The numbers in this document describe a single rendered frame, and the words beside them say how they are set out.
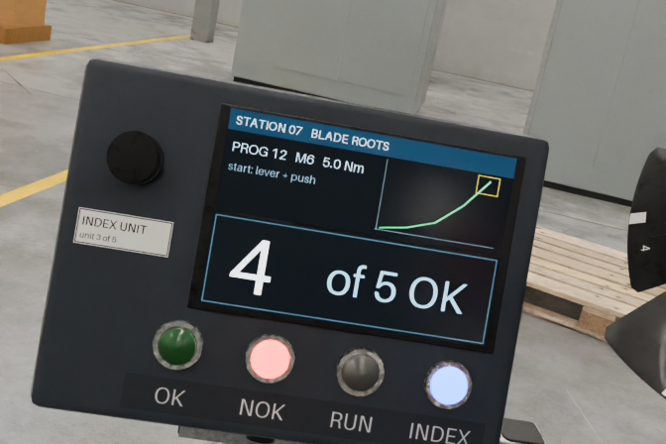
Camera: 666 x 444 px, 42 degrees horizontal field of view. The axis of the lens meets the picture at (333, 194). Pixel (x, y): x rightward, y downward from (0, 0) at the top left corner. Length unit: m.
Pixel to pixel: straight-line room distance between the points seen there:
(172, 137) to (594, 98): 6.16
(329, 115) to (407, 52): 7.67
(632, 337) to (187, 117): 0.75
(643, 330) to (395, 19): 7.16
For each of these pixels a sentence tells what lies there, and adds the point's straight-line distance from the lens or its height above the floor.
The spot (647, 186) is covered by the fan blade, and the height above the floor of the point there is 1.09.
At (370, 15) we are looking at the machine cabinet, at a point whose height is 0.88.
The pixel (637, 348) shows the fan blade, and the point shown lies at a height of 0.96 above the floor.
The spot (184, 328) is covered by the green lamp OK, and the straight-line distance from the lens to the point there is 0.48.
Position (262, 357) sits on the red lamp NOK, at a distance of 0.48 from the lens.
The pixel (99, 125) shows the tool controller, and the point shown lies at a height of 1.22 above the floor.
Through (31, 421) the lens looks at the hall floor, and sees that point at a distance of 2.55.
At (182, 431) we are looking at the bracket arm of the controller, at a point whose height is 1.03.
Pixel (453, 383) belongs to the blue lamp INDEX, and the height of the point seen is 1.12.
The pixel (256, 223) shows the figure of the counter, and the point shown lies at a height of 1.18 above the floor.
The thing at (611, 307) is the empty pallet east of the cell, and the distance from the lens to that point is 3.91.
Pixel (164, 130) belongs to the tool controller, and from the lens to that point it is 0.48.
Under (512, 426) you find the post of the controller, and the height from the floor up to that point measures 1.06.
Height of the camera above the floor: 1.33
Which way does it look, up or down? 15 degrees down
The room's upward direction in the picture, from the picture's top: 11 degrees clockwise
